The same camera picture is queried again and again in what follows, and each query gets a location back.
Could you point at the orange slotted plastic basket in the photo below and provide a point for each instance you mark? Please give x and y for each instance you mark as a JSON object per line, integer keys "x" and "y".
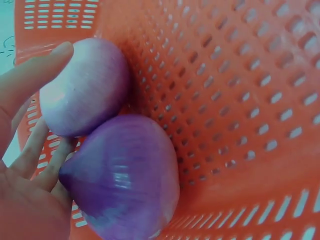
{"x": 225, "y": 100}

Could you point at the dark purple onion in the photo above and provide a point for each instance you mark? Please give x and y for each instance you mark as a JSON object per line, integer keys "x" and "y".
{"x": 125, "y": 177}

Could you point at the person's left hand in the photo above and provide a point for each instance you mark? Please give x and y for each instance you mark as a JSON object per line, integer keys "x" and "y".
{"x": 22, "y": 195}

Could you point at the pale purple onion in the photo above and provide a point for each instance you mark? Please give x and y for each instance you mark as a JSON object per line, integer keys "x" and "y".
{"x": 85, "y": 87}

